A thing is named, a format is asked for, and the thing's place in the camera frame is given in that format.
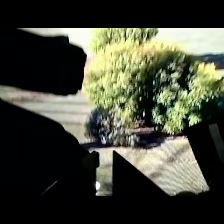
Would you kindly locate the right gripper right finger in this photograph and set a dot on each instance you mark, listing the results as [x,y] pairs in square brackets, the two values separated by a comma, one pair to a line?
[130,181]

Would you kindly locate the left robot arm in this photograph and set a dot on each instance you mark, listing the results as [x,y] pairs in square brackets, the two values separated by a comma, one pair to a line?
[36,63]

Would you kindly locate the dark blue garment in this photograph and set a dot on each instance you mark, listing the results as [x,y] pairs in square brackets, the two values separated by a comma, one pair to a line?
[30,150]

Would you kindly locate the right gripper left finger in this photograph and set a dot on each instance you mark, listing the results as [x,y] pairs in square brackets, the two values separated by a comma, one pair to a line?
[90,176]

